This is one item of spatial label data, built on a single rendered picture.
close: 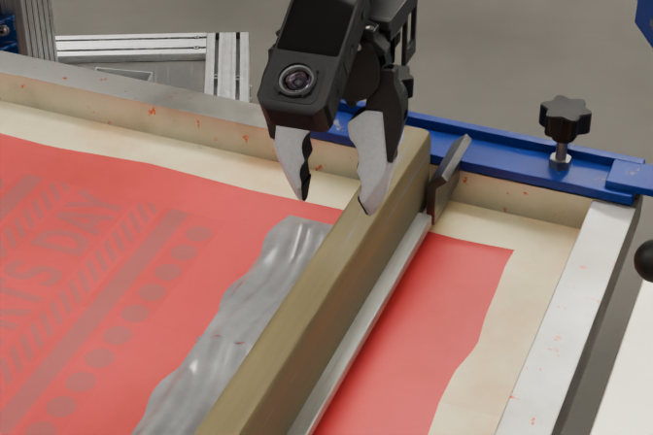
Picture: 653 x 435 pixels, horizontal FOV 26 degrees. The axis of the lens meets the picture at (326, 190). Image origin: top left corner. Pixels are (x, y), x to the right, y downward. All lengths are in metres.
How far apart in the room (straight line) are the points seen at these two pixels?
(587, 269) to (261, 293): 0.26
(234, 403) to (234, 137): 0.46
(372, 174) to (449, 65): 2.47
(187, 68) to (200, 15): 0.67
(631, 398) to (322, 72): 0.31
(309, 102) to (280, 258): 0.37
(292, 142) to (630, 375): 0.28
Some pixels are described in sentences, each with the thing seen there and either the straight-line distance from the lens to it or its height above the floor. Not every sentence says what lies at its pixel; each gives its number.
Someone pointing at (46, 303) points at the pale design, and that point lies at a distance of 1.18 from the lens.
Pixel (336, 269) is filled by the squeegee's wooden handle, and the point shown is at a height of 1.06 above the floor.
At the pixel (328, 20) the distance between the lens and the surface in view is 0.88.
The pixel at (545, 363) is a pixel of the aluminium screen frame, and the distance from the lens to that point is 1.06.
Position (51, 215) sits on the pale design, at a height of 0.96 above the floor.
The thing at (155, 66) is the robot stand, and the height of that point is 0.21.
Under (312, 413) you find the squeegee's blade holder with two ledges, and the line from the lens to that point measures 1.01.
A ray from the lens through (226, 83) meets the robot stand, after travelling 2.90.
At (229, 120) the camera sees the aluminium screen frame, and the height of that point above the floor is 0.99.
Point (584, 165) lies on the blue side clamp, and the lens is 1.26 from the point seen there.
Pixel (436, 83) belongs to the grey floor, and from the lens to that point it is 3.35.
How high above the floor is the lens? 1.69
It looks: 35 degrees down
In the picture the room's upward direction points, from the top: straight up
